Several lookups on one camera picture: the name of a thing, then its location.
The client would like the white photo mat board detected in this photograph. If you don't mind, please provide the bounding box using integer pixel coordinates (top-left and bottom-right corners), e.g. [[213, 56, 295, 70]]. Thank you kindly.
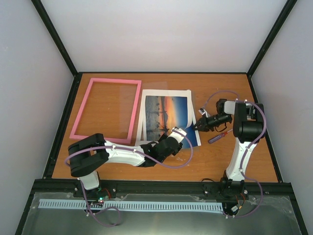
[[135, 89, 196, 145]]

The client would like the pink wooden picture frame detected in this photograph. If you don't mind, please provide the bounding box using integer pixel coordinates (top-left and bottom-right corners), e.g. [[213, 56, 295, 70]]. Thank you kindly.
[[69, 78, 142, 144]]

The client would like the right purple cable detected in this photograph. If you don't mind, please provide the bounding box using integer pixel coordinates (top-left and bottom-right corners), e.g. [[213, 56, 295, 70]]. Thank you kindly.
[[200, 90, 267, 219]]

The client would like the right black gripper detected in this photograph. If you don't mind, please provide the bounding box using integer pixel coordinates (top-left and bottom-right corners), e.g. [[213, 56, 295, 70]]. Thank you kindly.
[[192, 114, 231, 132]]

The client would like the black enclosure frame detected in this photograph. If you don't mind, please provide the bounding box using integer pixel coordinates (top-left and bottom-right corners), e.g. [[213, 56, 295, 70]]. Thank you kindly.
[[14, 0, 309, 235]]

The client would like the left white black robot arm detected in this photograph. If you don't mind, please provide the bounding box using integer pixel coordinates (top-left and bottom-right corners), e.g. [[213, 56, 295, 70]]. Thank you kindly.
[[65, 128, 186, 197]]

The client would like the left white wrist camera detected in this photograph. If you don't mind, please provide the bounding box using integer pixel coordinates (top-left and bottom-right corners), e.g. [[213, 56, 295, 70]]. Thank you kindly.
[[169, 127, 187, 143]]

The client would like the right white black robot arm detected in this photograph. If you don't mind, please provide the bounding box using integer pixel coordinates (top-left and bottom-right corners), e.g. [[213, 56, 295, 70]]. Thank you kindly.
[[194, 99, 267, 198]]

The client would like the purple cable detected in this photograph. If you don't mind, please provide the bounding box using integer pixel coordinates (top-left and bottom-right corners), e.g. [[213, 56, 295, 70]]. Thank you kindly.
[[200, 90, 267, 219], [64, 127, 194, 228]]

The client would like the sunset photo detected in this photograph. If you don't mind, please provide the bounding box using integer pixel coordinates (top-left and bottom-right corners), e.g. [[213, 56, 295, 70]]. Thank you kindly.
[[143, 95, 201, 147]]

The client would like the black mounting rail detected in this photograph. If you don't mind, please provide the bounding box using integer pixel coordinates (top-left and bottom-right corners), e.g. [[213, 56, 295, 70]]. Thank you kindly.
[[34, 180, 291, 199]]

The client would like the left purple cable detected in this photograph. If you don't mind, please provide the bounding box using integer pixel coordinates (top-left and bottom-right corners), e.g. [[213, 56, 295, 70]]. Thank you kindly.
[[64, 127, 194, 228]]

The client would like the light blue slotted cable duct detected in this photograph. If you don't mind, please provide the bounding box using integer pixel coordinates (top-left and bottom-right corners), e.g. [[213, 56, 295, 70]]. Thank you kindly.
[[38, 199, 223, 213]]

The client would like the blue red handled screwdriver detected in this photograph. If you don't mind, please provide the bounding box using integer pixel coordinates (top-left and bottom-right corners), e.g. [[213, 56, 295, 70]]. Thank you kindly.
[[208, 129, 232, 144]]

